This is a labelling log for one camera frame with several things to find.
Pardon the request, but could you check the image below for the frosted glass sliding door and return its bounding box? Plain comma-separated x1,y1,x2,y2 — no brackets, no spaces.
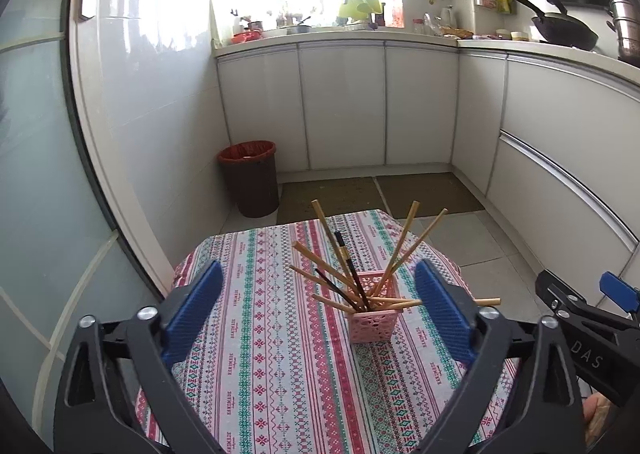
0,0,168,454

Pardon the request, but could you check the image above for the white cabinet with drawers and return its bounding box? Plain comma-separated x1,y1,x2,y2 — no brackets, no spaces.
450,51,640,297

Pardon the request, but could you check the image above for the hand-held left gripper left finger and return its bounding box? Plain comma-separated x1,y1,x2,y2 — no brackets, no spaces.
52,259,226,454

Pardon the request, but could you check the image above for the black wok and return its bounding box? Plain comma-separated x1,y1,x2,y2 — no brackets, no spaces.
512,0,599,52

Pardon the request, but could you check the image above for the person's right hand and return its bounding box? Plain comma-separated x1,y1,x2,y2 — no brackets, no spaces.
582,394,609,440

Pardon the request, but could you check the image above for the steel steamer pot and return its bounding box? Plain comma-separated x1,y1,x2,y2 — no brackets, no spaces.
606,0,640,60

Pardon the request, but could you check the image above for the white kitchen countertop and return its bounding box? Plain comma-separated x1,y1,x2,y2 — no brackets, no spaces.
212,28,640,80

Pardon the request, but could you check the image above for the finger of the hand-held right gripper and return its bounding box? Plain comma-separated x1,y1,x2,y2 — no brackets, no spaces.
600,271,640,323
535,270,589,319

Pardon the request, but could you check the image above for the yellow green plastic item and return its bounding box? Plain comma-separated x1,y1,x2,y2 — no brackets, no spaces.
340,0,384,22

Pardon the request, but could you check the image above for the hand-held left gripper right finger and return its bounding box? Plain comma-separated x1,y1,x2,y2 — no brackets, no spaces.
414,259,587,454

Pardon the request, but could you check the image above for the brown floor mat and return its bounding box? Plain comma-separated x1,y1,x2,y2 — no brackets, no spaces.
376,173,486,217
277,177,390,225

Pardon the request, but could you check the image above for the metal bowl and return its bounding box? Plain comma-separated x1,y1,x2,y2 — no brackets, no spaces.
276,16,314,35

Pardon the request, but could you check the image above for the bunch of chopsticks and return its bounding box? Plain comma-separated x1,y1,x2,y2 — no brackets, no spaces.
288,199,502,315

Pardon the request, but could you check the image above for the pink perforated utensil holder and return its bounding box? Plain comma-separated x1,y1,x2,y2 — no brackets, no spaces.
346,270,403,344

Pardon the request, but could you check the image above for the patterned woven tablecloth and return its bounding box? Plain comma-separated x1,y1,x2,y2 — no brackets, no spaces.
132,209,521,454

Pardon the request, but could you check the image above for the dark brown trash can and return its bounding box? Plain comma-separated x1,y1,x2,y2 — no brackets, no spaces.
217,140,281,219

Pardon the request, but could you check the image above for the white cabinet with doors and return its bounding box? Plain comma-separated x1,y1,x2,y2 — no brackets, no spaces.
216,41,459,172

